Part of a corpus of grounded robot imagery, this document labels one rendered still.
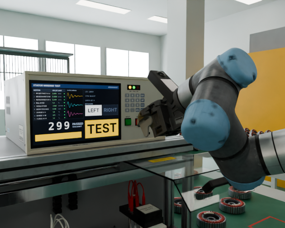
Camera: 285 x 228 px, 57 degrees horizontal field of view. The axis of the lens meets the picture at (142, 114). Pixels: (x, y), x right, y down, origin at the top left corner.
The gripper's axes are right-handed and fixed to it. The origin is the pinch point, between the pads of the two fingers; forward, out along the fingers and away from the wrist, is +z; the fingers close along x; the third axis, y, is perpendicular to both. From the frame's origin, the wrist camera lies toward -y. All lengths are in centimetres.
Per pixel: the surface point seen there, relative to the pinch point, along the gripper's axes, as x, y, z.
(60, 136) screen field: -20.6, 0.0, 7.8
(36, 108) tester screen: -26.4, -6.8, 4.6
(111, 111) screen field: -5.7, -5.5, 5.3
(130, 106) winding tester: 0.8, -6.9, 4.6
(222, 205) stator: 52, 32, 28
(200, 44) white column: 313, -206, 201
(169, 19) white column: 277, -267, 219
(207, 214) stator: 40, 33, 26
